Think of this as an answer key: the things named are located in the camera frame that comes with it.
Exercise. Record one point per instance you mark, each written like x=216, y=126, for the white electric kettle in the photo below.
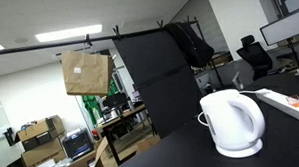
x=235, y=121

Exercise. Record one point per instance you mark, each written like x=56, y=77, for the black office chair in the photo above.
x=253, y=53

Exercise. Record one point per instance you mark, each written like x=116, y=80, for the wooden desk with black legs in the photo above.
x=106, y=127

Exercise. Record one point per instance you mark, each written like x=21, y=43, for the black 3D printer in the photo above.
x=77, y=144

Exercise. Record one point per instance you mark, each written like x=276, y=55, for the white monitor back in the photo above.
x=281, y=29

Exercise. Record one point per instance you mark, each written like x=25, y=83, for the brown paper bag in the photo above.
x=86, y=74

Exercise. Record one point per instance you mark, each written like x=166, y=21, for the white power strip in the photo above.
x=287, y=104

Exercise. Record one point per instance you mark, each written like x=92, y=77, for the lower cardboard box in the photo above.
x=50, y=150

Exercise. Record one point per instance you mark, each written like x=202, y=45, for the green cloth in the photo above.
x=93, y=107

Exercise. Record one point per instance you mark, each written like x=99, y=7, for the black horizontal rail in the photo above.
x=87, y=39

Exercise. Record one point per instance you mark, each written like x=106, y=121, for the cardboard box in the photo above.
x=50, y=150
x=40, y=133

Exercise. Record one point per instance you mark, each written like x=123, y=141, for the upper cardboard box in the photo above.
x=40, y=133

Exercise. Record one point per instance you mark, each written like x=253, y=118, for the black backdrop panel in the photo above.
x=164, y=80

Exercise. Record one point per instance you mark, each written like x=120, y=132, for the black hanging backpack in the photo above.
x=197, y=52

